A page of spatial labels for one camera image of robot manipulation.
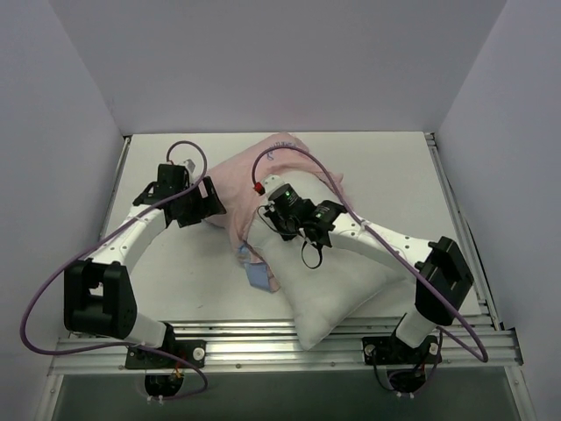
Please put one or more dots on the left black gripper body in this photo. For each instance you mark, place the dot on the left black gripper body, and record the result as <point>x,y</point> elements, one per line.
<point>206,198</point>

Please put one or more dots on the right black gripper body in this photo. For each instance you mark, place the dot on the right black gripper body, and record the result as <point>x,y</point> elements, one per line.
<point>280,220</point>

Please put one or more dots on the blue and pink printed pillowcase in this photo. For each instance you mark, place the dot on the blue and pink printed pillowcase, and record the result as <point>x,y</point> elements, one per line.
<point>234,185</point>

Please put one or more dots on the white pillow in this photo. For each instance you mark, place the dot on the white pillow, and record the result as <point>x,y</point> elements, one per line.
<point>320,299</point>

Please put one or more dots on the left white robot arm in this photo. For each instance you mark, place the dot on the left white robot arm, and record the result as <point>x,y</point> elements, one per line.
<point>98,295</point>

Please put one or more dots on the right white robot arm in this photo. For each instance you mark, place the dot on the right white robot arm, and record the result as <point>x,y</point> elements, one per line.
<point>443,278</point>

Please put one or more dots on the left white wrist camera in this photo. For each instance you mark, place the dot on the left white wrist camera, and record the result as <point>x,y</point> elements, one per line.
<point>189,165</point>

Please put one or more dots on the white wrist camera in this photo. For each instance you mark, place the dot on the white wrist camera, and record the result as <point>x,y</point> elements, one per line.
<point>268,185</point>
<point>189,165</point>

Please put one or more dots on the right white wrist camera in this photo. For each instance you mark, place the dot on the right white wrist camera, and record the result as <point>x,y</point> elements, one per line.
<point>268,185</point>

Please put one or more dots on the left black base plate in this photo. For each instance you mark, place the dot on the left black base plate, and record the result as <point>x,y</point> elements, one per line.
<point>192,351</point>

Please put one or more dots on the aluminium front rail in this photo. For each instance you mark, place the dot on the aluminium front rail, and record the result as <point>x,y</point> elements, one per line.
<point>272,346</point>

